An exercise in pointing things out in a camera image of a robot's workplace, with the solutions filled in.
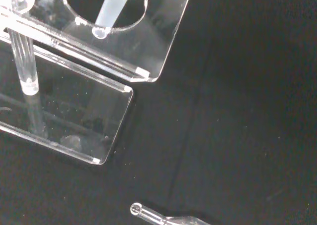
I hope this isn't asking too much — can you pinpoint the clear acrylic funnel stand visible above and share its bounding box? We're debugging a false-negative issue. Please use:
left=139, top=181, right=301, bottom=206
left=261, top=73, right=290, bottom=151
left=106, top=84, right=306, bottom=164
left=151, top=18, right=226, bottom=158
left=0, top=0, right=194, bottom=166

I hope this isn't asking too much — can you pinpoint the black bench cloth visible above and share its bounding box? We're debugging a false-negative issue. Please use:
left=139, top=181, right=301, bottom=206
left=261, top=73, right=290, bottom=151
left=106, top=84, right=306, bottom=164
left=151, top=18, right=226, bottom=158
left=0, top=0, right=317, bottom=225

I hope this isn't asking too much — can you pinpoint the clear glass weighing funnel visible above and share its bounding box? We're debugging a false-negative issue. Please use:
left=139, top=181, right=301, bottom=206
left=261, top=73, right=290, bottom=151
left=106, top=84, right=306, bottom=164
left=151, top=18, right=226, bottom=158
left=129, top=202, right=211, bottom=225

